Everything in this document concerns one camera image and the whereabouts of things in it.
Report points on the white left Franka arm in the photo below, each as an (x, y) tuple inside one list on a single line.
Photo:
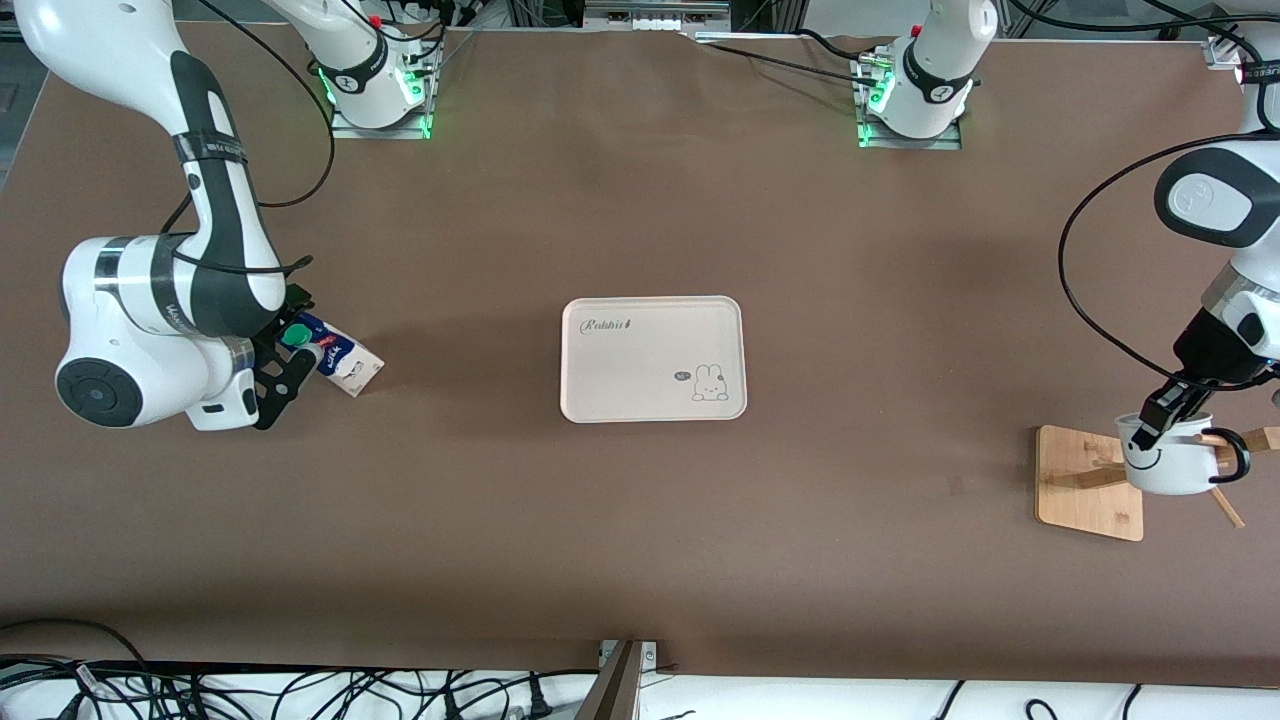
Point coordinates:
[(935, 60)]

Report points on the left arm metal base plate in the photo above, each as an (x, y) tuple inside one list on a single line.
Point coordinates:
[(910, 143)]

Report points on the aluminium table edge bracket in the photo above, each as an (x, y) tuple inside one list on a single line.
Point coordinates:
[(622, 690)]

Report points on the aluminium frame rail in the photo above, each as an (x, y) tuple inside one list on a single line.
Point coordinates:
[(655, 12)]

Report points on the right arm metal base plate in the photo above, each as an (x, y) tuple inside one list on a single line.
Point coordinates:
[(380, 132)]

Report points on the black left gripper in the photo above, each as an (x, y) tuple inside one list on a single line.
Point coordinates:
[(1207, 351)]

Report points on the blue milk carton green cap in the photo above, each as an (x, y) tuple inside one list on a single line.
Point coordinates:
[(345, 365)]

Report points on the white tray with rabbit print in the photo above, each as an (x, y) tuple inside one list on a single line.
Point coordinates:
[(650, 370)]

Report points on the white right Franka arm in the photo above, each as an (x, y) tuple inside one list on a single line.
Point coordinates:
[(120, 300)]

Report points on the aluminium corner profile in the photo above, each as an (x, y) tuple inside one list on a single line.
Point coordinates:
[(1225, 50)]

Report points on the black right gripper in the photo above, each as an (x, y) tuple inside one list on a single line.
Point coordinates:
[(272, 329)]

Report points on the wooden mug stand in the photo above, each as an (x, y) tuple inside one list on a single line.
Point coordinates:
[(1085, 500)]

